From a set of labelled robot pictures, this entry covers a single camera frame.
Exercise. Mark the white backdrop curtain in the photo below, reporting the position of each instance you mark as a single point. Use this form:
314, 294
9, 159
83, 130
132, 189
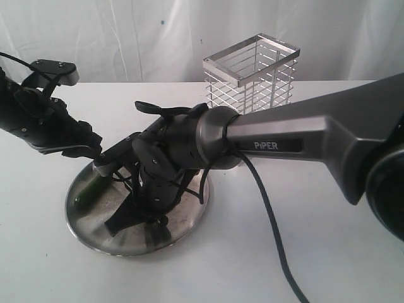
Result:
166, 41

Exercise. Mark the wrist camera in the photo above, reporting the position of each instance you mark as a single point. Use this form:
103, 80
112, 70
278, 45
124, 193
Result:
122, 154
47, 74

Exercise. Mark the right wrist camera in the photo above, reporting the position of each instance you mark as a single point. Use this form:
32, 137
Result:
122, 154

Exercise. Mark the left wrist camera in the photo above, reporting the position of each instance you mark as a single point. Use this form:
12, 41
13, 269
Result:
47, 74

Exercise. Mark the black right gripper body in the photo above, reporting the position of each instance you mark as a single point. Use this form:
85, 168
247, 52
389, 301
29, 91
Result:
157, 196

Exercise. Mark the green cucumber piece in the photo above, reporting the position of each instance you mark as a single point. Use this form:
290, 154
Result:
90, 193

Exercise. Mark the round stainless steel plate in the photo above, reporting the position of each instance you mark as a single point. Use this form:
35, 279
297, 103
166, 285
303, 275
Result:
88, 225

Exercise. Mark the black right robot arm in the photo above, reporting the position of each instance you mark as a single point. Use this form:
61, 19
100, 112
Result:
356, 133

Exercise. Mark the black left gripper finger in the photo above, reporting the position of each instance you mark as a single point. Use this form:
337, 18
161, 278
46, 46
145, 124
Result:
93, 144

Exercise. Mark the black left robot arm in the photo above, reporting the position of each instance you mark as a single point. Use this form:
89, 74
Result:
31, 113

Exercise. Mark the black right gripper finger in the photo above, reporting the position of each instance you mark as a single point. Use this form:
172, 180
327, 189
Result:
127, 215
157, 232

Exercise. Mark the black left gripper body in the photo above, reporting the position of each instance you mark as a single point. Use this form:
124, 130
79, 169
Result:
57, 132

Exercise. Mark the wire metal utensil holder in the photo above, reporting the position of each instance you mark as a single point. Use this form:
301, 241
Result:
252, 75

